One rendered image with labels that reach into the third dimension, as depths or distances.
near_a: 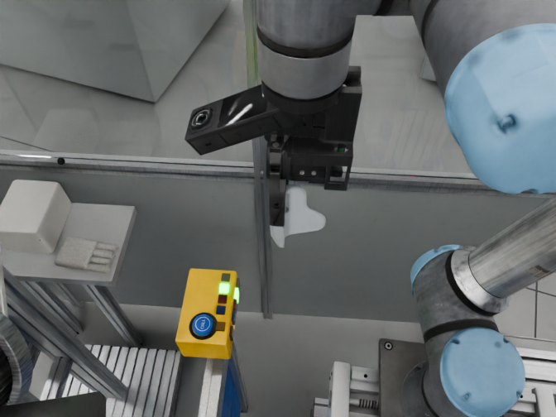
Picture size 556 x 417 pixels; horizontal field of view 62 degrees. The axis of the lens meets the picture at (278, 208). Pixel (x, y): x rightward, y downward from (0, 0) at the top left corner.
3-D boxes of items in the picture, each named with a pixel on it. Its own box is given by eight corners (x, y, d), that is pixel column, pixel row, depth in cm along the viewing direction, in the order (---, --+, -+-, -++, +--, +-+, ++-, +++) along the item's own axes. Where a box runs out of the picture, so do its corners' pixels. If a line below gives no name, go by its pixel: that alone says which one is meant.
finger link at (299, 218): (322, 265, 51) (329, 193, 46) (269, 261, 51) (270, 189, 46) (321, 247, 54) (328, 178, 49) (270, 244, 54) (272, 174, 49)
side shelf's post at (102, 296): (134, 339, 197) (58, 237, 130) (143, 340, 197) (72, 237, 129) (131, 348, 195) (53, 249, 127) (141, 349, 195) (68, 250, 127)
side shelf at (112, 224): (16, 205, 136) (12, 198, 134) (137, 212, 135) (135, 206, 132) (-19, 278, 122) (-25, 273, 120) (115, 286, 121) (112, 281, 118)
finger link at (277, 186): (283, 234, 47) (286, 157, 43) (268, 233, 47) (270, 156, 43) (285, 209, 51) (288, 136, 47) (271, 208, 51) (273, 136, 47)
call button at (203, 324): (195, 316, 91) (194, 313, 90) (215, 318, 91) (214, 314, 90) (191, 336, 89) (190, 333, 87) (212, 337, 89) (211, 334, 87)
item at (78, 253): (69, 239, 126) (65, 235, 124) (121, 246, 124) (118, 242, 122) (55, 266, 121) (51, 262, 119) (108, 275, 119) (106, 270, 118)
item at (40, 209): (20, 201, 133) (1, 176, 124) (74, 203, 133) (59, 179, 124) (-5, 251, 123) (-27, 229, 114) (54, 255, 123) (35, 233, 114)
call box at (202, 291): (196, 289, 105) (189, 266, 97) (240, 291, 105) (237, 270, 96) (183, 358, 96) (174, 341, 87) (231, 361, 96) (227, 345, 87)
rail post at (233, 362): (237, 401, 183) (217, 329, 119) (247, 402, 183) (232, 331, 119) (237, 412, 180) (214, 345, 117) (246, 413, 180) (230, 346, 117)
